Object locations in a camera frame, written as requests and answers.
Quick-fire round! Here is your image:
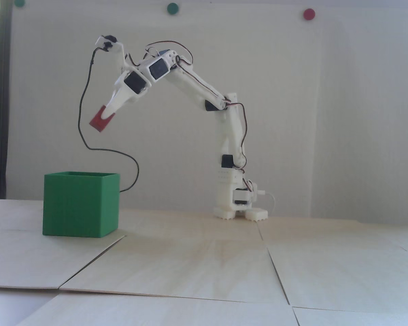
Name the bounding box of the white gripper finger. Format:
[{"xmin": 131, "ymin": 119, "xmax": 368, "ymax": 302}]
[
  {"xmin": 105, "ymin": 93, "xmax": 135, "ymax": 117},
  {"xmin": 100, "ymin": 89, "xmax": 121, "ymax": 114}
]

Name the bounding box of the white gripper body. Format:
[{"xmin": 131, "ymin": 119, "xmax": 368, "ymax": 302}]
[{"xmin": 115, "ymin": 68, "xmax": 150, "ymax": 102}]

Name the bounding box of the red block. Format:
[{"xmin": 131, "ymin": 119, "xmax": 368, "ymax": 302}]
[{"xmin": 89, "ymin": 105, "xmax": 118, "ymax": 132}]

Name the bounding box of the green box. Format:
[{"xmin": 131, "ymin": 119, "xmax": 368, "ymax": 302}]
[{"xmin": 42, "ymin": 171, "xmax": 120, "ymax": 238}]

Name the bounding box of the white magnetic board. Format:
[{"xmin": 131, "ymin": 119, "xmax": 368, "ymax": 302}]
[{"xmin": 7, "ymin": 0, "xmax": 322, "ymax": 218}]

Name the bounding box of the light plywood sheet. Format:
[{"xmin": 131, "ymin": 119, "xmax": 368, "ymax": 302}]
[
  {"xmin": 267, "ymin": 243, "xmax": 408, "ymax": 312},
  {"xmin": 292, "ymin": 307, "xmax": 408, "ymax": 326},
  {"xmin": 0, "ymin": 228, "xmax": 127, "ymax": 291},
  {"xmin": 59, "ymin": 234, "xmax": 290, "ymax": 304}
]

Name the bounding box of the thin dark camera cable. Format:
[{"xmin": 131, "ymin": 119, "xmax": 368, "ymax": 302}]
[{"xmin": 78, "ymin": 48, "xmax": 140, "ymax": 192}]

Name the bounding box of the dark window frame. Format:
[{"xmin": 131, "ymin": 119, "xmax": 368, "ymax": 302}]
[{"xmin": 0, "ymin": 0, "xmax": 13, "ymax": 199}]

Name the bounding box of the red white servo wire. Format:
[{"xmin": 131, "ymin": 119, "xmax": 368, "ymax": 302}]
[{"xmin": 144, "ymin": 41, "xmax": 249, "ymax": 185}]

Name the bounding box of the white power cable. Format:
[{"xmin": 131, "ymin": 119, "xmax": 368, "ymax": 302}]
[{"xmin": 261, "ymin": 191, "xmax": 277, "ymax": 217}]

